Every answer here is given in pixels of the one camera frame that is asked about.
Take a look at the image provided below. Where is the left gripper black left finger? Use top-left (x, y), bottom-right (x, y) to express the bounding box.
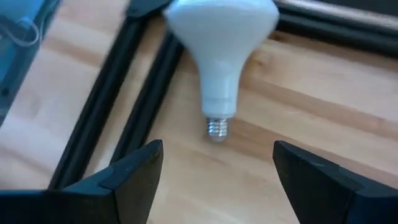
top-left (0, 139), bottom-right (164, 224)

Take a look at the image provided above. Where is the white reflector light bulb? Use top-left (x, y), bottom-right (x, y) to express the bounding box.
top-left (162, 0), bottom-right (280, 143)

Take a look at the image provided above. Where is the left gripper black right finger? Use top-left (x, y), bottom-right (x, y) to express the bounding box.
top-left (272, 139), bottom-right (398, 224)

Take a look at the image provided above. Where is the black aluminium rig frame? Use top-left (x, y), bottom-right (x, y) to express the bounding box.
top-left (48, 0), bottom-right (398, 190)

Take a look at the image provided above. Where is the white floor cable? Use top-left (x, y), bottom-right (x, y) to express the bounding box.
top-left (0, 17), bottom-right (43, 47)

